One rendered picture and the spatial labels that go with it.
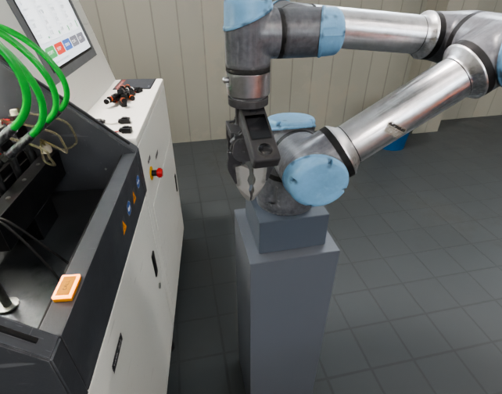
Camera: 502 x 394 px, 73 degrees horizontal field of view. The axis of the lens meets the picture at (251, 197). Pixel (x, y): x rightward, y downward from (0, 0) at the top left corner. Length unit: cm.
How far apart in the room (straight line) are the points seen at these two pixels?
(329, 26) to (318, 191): 29
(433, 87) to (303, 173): 29
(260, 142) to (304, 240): 40
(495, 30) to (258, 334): 91
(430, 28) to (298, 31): 35
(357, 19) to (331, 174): 31
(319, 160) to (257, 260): 34
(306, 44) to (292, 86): 287
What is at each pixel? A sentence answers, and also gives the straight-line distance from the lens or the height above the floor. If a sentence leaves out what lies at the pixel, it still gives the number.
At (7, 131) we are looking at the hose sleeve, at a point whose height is 116.
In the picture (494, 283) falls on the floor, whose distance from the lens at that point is 231.
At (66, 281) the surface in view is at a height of 96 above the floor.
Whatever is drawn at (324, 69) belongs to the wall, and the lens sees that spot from 354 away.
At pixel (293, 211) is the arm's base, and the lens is 85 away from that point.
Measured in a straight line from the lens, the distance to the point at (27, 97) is 75.
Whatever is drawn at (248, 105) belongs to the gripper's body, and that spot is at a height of 122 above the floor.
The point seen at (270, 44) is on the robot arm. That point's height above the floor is 131.
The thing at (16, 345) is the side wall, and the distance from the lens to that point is 59.
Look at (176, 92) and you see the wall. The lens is 329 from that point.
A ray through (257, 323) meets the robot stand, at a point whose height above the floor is 56.
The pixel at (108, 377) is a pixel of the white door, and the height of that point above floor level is 71.
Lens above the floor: 141
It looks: 34 degrees down
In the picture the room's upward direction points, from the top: straight up
